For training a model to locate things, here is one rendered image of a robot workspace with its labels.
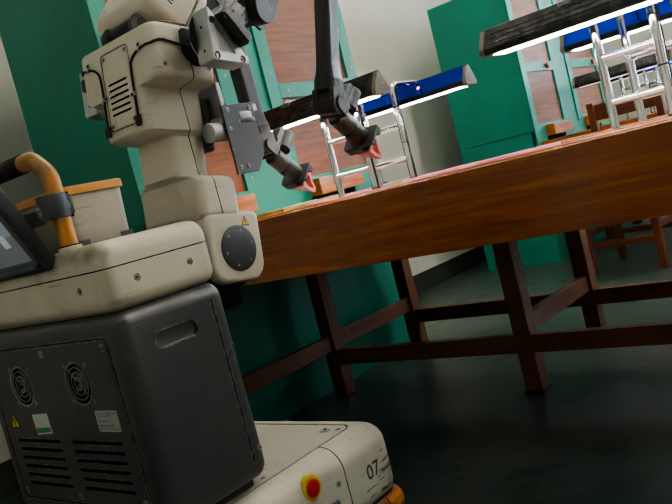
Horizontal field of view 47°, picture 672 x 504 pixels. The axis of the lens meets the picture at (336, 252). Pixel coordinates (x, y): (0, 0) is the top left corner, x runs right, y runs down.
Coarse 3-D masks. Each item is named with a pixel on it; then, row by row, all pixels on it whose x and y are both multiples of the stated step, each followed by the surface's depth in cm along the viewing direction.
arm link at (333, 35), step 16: (320, 0) 196; (336, 0) 199; (320, 16) 196; (336, 16) 199; (320, 32) 197; (336, 32) 199; (320, 48) 197; (336, 48) 198; (320, 64) 197; (336, 64) 198; (320, 80) 197; (336, 80) 197; (320, 96) 198; (336, 96) 197; (320, 112) 199; (336, 112) 197
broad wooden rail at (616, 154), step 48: (576, 144) 165; (624, 144) 158; (384, 192) 198; (432, 192) 189; (480, 192) 181; (528, 192) 173; (576, 192) 167; (624, 192) 160; (288, 240) 222; (336, 240) 211; (384, 240) 201; (432, 240) 192; (480, 240) 184
